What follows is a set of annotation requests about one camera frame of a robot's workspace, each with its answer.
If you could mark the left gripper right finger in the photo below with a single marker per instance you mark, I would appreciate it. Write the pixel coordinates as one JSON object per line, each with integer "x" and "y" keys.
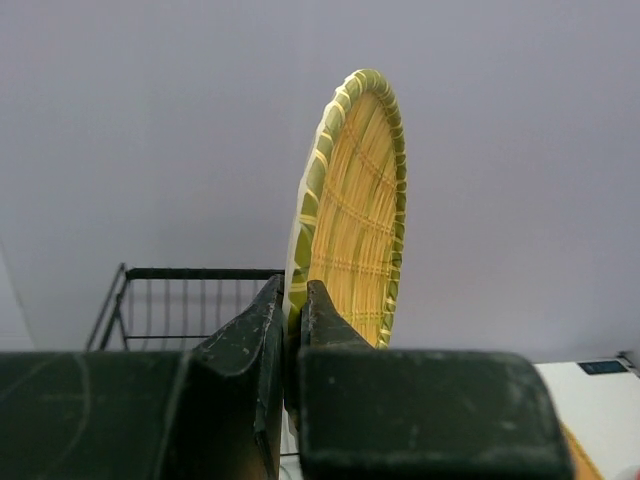
{"x": 368, "y": 413}

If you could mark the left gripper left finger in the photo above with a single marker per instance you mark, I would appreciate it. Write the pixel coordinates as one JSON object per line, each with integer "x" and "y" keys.
{"x": 103, "y": 415}

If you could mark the green-rimmed round bamboo plate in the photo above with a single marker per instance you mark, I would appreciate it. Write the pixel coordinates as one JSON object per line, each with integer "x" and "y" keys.
{"x": 349, "y": 227}

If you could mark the orange round woven plate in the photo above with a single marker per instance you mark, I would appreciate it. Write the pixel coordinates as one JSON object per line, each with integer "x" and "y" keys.
{"x": 585, "y": 468}

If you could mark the blue table label sticker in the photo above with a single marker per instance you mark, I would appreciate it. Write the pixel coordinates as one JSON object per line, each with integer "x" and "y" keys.
{"x": 604, "y": 367}

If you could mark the black wire dish rack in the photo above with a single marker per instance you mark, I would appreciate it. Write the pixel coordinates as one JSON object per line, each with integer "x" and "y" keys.
{"x": 222, "y": 325}

